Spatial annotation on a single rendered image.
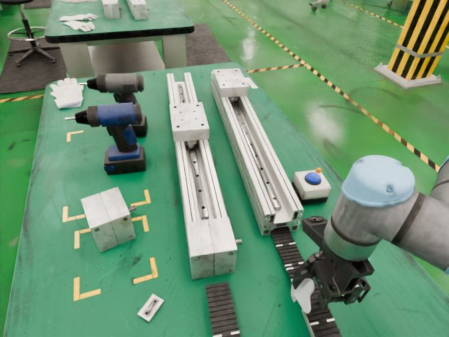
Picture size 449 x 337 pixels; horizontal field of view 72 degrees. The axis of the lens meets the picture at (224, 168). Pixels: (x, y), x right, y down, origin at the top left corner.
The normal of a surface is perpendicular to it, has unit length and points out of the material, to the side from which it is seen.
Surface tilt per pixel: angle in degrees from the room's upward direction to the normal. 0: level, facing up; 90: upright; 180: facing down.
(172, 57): 90
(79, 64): 90
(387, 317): 0
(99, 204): 0
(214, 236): 0
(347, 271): 90
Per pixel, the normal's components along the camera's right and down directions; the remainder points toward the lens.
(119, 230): 0.51, 0.59
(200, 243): 0.04, -0.75
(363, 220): -0.61, 0.56
